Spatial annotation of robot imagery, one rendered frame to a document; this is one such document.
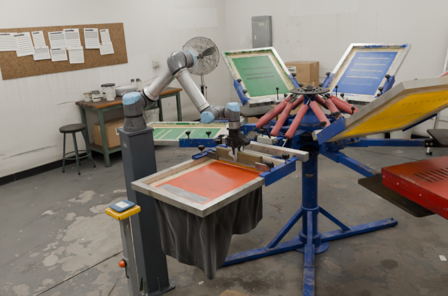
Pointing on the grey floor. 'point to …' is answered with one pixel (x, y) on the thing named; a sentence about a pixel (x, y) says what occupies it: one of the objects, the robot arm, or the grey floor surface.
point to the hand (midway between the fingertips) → (239, 159)
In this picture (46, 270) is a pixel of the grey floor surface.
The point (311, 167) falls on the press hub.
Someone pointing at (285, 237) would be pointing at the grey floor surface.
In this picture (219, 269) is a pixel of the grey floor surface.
